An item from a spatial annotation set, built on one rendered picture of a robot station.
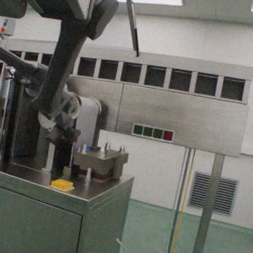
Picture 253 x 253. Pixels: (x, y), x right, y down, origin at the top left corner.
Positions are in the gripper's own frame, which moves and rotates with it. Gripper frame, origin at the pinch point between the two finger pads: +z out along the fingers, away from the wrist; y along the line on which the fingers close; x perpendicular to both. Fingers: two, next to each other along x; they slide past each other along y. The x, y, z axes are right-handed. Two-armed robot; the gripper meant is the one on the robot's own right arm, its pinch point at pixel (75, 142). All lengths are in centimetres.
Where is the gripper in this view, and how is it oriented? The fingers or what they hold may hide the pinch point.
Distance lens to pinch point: 148.2
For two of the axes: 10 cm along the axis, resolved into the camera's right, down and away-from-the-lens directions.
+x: 3.1, -8.5, 4.4
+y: 9.4, 1.9, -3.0
